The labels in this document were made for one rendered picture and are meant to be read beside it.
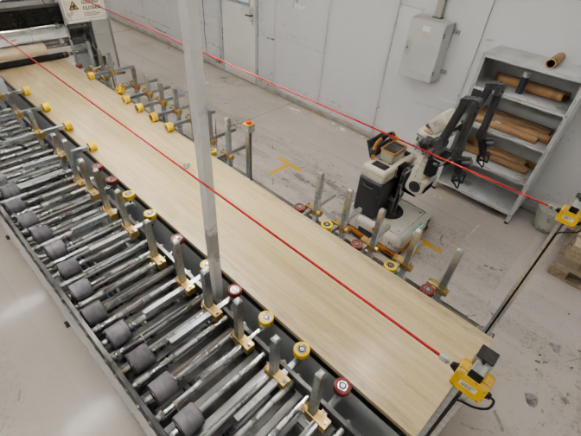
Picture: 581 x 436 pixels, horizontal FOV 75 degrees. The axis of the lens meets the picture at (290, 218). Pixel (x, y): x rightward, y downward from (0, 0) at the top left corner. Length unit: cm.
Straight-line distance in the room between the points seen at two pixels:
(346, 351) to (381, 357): 17
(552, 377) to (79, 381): 334
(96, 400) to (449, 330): 222
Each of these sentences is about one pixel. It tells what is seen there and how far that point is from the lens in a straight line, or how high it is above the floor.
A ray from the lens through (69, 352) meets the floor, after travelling 326.
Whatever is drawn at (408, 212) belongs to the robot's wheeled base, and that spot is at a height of 28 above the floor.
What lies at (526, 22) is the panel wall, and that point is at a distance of 458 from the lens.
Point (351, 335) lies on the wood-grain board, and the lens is 202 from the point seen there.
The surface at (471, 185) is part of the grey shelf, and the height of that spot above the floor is 14.
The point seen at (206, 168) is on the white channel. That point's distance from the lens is 167.
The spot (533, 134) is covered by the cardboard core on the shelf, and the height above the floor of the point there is 97.
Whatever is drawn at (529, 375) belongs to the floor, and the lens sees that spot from 348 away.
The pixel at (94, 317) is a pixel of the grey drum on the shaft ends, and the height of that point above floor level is 83.
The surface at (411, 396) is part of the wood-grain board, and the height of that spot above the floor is 90.
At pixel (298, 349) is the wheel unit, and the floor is 90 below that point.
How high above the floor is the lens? 257
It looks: 41 degrees down
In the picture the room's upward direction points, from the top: 5 degrees clockwise
